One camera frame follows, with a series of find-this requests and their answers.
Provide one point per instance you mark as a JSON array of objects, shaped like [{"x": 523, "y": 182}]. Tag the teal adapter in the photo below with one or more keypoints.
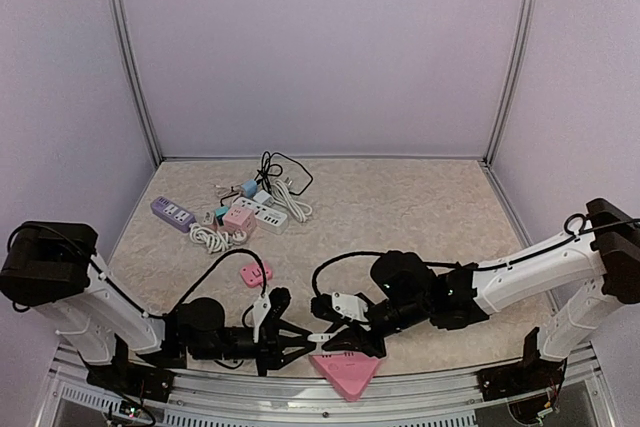
[{"x": 220, "y": 213}]

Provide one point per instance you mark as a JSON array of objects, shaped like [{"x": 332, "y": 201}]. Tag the white plug adapter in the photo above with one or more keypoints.
[{"x": 320, "y": 338}]

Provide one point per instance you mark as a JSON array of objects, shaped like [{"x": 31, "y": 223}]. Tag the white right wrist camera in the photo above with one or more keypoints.
[{"x": 337, "y": 306}]

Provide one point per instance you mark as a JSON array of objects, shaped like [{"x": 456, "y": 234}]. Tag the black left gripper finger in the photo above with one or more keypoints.
[
  {"x": 290, "y": 335},
  {"x": 283, "y": 356}
]

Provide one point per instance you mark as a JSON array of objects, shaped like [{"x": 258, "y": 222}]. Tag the purple power strip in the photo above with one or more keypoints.
[{"x": 173, "y": 214}]

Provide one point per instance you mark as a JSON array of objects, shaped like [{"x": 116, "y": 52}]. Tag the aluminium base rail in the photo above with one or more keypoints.
[{"x": 441, "y": 398}]

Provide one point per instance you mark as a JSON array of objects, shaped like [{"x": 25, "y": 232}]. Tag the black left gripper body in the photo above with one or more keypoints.
[{"x": 267, "y": 347}]

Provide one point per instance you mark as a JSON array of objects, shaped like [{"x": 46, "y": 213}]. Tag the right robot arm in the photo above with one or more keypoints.
[{"x": 599, "y": 248}]

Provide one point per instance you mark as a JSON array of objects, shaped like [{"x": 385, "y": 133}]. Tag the light blue adapter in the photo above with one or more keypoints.
[{"x": 249, "y": 188}]

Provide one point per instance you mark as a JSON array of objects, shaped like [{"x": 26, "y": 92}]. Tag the aluminium frame post right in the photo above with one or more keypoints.
[{"x": 516, "y": 60}]

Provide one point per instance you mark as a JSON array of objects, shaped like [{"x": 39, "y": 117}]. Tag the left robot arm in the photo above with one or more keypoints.
[{"x": 55, "y": 269}]

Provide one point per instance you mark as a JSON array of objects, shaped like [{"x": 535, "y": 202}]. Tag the aluminium frame post left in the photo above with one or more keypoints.
[{"x": 131, "y": 70}]

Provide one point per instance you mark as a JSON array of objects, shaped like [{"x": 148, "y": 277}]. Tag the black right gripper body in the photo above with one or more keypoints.
[{"x": 377, "y": 348}]

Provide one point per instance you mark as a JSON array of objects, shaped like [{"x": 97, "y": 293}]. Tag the pink triangular power strip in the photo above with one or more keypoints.
[{"x": 348, "y": 373}]

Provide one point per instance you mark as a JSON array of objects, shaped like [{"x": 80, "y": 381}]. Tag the white power strip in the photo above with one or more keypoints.
[{"x": 267, "y": 218}]

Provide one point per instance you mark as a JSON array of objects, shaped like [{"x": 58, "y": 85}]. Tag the pink cube socket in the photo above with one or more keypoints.
[{"x": 239, "y": 218}]

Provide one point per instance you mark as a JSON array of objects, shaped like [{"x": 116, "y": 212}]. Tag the aluminium frame post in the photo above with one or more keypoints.
[
  {"x": 131, "y": 70},
  {"x": 516, "y": 60}
]

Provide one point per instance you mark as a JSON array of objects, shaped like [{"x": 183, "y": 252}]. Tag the pink plug adapter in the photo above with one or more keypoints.
[{"x": 254, "y": 276}]

